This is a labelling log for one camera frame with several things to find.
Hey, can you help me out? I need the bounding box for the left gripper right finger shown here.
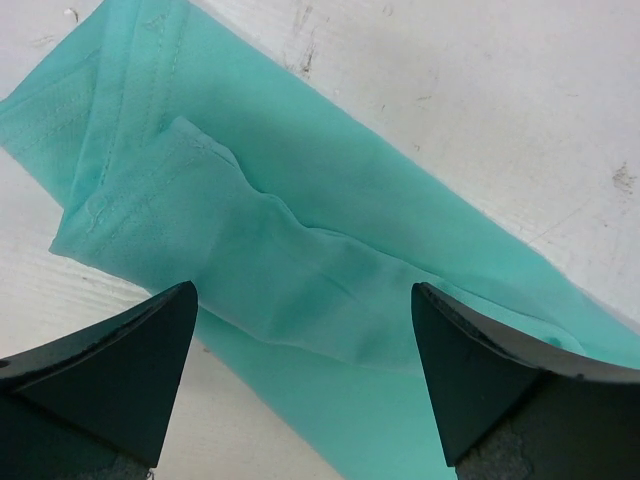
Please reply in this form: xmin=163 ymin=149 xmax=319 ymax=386
xmin=411 ymin=283 xmax=639 ymax=480

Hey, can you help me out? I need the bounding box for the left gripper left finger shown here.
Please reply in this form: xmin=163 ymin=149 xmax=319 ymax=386
xmin=1 ymin=282 xmax=198 ymax=479

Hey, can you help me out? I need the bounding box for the mint green t-shirt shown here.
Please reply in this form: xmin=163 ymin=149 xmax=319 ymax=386
xmin=1 ymin=1 xmax=639 ymax=479

